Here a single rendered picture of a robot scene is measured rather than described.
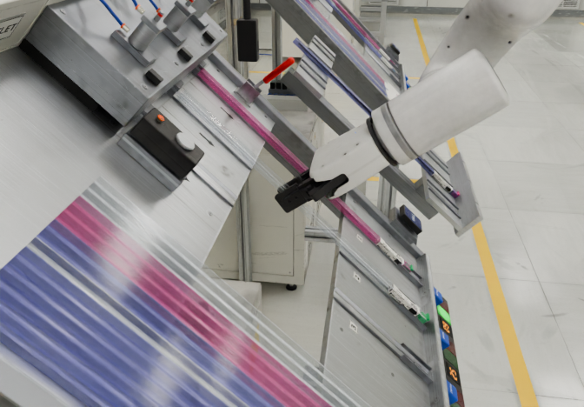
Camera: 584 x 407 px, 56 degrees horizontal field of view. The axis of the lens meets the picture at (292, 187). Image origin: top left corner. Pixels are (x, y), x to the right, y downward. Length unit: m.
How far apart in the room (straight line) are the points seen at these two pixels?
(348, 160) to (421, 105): 0.11
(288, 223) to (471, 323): 0.74
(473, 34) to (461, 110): 0.13
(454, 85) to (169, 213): 0.37
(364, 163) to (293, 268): 1.36
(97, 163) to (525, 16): 0.49
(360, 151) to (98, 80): 0.32
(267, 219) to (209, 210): 1.31
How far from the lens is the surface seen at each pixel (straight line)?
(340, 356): 0.68
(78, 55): 0.63
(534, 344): 2.10
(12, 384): 0.41
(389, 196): 1.84
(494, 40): 0.79
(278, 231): 1.98
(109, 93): 0.63
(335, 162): 0.72
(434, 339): 0.88
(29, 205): 0.51
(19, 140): 0.56
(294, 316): 2.05
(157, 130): 0.61
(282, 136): 0.98
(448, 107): 0.71
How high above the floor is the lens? 1.31
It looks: 27 degrees down
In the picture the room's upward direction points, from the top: straight up
